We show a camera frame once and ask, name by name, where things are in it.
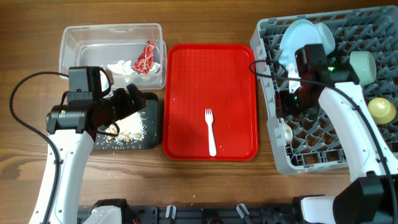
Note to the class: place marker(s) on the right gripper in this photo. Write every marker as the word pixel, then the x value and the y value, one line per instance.
pixel 282 107

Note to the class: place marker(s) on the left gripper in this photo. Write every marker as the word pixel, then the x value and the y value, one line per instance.
pixel 127 107

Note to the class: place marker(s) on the rice and meat leftovers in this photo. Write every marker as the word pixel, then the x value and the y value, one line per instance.
pixel 131 129

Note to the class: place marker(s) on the white napkin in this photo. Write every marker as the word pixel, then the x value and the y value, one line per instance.
pixel 124 68

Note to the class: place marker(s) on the white plastic spoon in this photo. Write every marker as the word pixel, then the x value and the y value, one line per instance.
pixel 287 131

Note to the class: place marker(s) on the red snack wrapper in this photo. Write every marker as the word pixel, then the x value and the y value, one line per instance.
pixel 144 62

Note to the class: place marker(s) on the light blue food bowl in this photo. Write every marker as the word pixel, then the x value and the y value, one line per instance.
pixel 327 38

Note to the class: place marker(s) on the light blue plate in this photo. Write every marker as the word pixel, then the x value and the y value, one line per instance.
pixel 298 34

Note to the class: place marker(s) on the mint green bowl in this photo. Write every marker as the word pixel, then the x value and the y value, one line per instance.
pixel 363 63

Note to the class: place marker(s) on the yellow plastic cup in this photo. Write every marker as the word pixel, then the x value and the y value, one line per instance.
pixel 382 110

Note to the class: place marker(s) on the white plastic fork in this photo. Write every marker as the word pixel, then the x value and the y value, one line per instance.
pixel 211 140

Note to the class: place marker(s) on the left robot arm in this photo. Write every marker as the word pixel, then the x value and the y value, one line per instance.
pixel 72 130

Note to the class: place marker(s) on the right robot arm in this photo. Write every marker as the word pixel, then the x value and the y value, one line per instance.
pixel 371 197

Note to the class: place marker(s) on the black waste tray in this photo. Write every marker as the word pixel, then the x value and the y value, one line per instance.
pixel 151 114

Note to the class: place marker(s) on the clear plastic waste bin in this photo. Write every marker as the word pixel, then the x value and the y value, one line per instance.
pixel 100 45

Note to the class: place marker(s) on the grey dishwasher rack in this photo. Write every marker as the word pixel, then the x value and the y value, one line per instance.
pixel 315 145

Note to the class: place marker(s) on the red serving tray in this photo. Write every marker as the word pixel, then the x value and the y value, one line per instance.
pixel 216 77

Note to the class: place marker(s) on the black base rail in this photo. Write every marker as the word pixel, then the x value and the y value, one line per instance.
pixel 242 213

